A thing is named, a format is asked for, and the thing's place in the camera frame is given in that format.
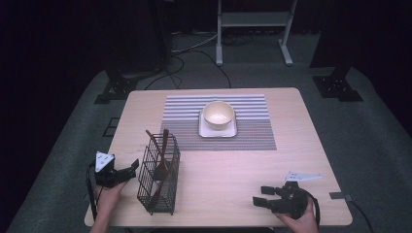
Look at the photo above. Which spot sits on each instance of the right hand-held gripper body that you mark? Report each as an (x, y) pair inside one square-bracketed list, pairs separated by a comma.
[(291, 200)]

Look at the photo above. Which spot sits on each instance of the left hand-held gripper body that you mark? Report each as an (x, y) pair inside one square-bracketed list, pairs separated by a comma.
[(105, 176)]

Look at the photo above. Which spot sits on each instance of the cream bowl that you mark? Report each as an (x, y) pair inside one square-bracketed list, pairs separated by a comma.
[(218, 115)]

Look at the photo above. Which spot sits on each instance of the person's left hand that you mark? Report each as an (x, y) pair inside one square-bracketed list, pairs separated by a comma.
[(108, 197)]

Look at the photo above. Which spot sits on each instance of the person's right hand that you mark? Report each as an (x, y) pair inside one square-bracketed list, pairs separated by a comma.
[(304, 221)]

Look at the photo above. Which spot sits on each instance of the grey clip on table edge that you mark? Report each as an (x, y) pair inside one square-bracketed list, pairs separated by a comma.
[(340, 195)]

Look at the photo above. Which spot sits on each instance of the striped placemat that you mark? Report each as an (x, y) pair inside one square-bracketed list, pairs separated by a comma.
[(181, 129)]

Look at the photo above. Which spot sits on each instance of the black stand base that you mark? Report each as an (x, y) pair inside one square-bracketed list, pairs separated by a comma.
[(116, 89), (336, 87)]

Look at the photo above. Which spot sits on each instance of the white square plate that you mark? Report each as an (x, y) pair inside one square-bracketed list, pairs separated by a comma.
[(207, 133)]

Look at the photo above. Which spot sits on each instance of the white metal stand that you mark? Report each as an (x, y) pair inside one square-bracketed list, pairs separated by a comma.
[(254, 18)]

